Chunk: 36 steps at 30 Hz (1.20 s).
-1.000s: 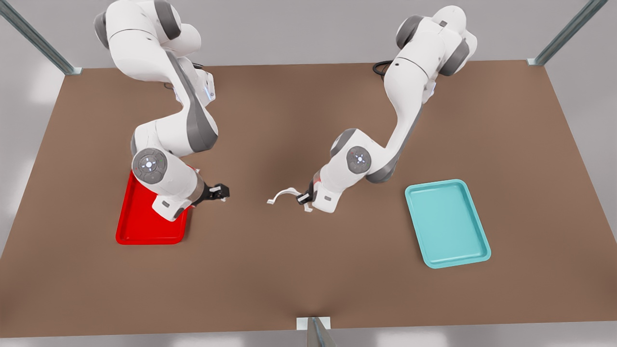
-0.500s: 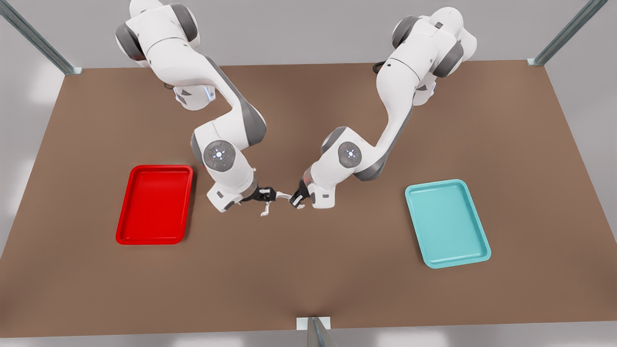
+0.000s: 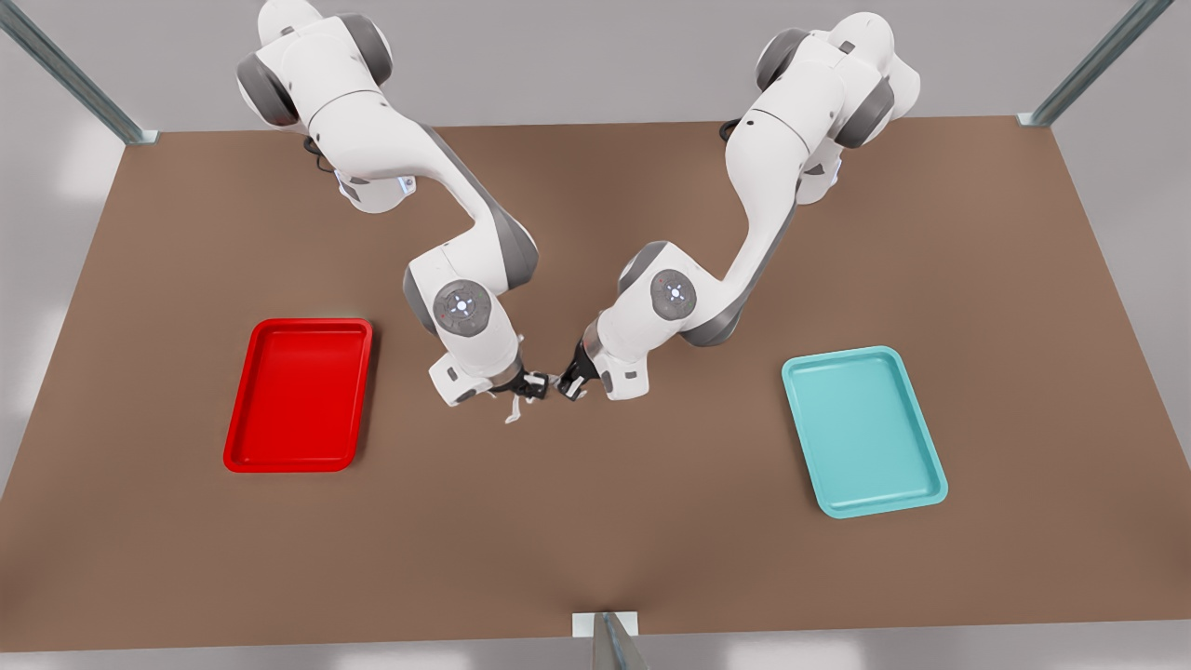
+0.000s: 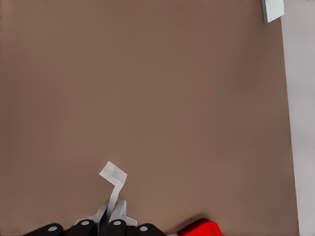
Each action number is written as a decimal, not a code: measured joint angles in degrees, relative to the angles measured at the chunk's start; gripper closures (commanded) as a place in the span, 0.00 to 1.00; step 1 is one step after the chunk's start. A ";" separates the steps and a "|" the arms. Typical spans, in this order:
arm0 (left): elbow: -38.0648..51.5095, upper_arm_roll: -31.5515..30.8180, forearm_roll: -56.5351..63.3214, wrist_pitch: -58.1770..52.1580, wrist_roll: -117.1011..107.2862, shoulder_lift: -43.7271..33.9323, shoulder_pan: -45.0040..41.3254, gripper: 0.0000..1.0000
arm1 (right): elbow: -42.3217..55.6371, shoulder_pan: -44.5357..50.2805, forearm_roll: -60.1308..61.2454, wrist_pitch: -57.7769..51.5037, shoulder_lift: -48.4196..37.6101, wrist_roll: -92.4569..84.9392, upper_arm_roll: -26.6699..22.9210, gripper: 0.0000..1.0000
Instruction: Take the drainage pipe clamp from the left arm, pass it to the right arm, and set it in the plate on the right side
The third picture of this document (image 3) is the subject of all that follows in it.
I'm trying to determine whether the white drainage pipe clamp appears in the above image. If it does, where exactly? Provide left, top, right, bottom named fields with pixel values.
left=503, top=371, right=561, bottom=425

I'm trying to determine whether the red rectangular tray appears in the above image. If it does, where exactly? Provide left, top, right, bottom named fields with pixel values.
left=222, top=317, right=374, bottom=474

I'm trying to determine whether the teal rectangular tray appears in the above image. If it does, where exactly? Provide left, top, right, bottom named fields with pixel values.
left=781, top=345, right=950, bottom=520

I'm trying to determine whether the silver frame post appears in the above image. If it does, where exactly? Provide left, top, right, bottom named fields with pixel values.
left=1016, top=0, right=1176, bottom=128
left=0, top=0, right=160, bottom=146
left=571, top=610, right=650, bottom=670

